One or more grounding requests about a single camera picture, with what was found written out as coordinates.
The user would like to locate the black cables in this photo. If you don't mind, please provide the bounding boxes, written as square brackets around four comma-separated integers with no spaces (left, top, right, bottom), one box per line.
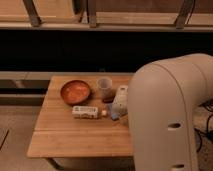
[194,99,213,154]

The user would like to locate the white plastic bottle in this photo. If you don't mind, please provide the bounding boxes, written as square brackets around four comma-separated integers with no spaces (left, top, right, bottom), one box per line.
[72,106,107,119]

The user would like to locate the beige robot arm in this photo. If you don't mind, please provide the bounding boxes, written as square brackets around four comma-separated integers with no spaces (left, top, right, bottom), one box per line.
[127,53,213,171]

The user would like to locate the red-orange bowl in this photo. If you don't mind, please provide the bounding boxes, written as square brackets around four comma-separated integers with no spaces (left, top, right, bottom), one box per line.
[60,80,91,105]

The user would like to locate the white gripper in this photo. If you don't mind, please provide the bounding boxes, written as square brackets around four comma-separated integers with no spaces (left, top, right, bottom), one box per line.
[112,85,128,117]

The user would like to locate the wooden table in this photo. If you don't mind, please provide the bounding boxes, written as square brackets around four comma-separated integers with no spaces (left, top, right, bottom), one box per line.
[27,75,133,158]

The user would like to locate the translucent ceramic cup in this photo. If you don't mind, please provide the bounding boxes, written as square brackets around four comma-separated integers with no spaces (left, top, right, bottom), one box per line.
[97,77,112,99]

